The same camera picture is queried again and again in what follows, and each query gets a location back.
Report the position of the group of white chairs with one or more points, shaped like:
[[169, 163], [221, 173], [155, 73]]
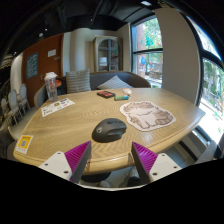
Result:
[[14, 101]]

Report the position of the wooden glass-door cabinet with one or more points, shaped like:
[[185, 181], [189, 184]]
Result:
[[107, 54]]

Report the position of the cat-shaped mouse pad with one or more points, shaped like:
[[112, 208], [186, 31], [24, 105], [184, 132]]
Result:
[[147, 115]]

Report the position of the round orange side table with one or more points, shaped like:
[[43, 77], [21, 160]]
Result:
[[58, 83]]

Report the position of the white wall sign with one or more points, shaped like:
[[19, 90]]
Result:
[[51, 53]]

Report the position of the white sticker sheet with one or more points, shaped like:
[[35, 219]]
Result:
[[57, 106]]

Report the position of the yellow and white card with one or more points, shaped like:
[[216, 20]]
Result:
[[23, 144]]

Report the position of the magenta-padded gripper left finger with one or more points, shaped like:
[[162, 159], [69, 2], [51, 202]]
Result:
[[66, 162]]

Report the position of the striped light grey cushion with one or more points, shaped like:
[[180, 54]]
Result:
[[114, 83]]

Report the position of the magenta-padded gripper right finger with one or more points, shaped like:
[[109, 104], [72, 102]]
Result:
[[153, 164]]

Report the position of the clear plastic shaker bottle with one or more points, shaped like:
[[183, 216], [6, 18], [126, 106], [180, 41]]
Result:
[[51, 86]]

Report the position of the grey curved sofa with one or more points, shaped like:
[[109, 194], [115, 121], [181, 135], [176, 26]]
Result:
[[133, 80]]

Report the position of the blue wall poster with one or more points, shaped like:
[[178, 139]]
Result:
[[32, 65]]

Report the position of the black and red box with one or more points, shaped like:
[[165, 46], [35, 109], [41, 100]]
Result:
[[106, 94]]

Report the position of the black computer mouse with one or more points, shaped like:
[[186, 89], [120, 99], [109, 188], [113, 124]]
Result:
[[109, 129]]

